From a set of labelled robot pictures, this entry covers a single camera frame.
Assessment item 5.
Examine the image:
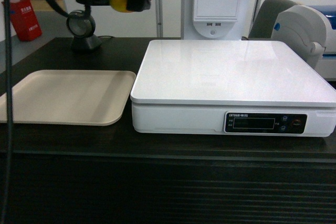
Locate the dark red yellow mango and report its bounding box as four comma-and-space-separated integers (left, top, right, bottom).
109, 0, 155, 14

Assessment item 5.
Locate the white checkout scale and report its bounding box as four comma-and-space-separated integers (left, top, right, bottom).
131, 40, 335, 137

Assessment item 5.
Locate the black checkout counter cabinet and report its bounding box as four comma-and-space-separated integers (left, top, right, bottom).
8, 38, 335, 223

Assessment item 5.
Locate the black barcode scanner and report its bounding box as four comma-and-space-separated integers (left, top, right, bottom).
66, 10, 102, 53

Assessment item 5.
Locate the white pole stand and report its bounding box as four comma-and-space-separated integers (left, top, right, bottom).
155, 0, 163, 38

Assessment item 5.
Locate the red fire extinguisher box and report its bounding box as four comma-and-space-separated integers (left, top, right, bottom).
10, 0, 42, 41

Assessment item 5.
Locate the beige plastic tray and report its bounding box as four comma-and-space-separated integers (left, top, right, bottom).
13, 70, 136, 126

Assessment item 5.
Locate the white receipt printer kiosk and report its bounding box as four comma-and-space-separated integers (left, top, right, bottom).
181, 0, 259, 40

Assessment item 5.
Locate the white label printer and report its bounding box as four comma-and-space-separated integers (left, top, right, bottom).
271, 5, 329, 68

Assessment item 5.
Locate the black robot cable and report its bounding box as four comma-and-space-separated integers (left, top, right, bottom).
0, 0, 69, 224

